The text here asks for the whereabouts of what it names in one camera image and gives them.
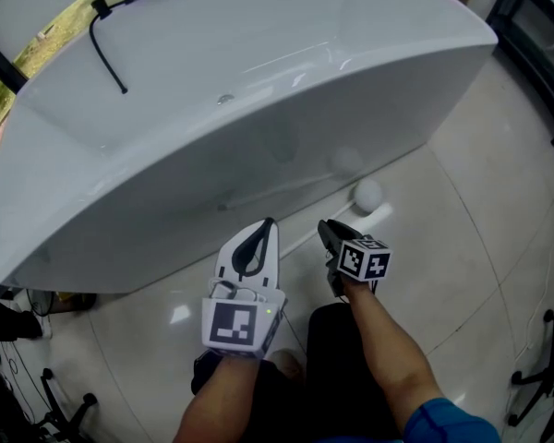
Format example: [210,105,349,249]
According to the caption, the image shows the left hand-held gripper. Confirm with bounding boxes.
[199,217,289,363]

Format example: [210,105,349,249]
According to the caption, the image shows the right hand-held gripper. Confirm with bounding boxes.
[316,218,393,298]

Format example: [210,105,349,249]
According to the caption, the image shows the white long-handled brush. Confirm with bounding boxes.
[279,177,384,260]

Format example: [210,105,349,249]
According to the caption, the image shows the white bathtub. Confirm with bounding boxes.
[0,0,499,294]

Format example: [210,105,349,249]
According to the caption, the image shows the person's right forearm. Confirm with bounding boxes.
[343,278,444,438]

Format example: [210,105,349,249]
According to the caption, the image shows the person's left forearm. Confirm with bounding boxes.
[172,349,265,443]

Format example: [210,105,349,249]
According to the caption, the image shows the person's left shoe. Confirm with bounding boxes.
[270,348,306,382]

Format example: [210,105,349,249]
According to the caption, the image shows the person's black trousers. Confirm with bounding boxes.
[191,302,401,443]

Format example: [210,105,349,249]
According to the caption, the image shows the person's teal shirt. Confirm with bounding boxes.
[403,397,500,443]

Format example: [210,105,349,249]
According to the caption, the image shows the black chair base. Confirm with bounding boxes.
[27,366,101,443]

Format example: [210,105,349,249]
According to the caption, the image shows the black swivel chair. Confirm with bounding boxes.
[507,309,554,428]

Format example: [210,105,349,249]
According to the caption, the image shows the black window frame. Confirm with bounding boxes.
[0,29,29,95]

